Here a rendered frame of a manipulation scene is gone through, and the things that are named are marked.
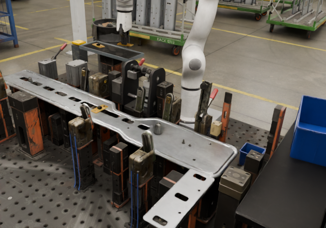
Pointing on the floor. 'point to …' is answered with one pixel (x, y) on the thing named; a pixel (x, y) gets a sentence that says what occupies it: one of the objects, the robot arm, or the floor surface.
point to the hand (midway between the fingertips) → (124, 40)
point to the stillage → (9, 21)
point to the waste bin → (106, 35)
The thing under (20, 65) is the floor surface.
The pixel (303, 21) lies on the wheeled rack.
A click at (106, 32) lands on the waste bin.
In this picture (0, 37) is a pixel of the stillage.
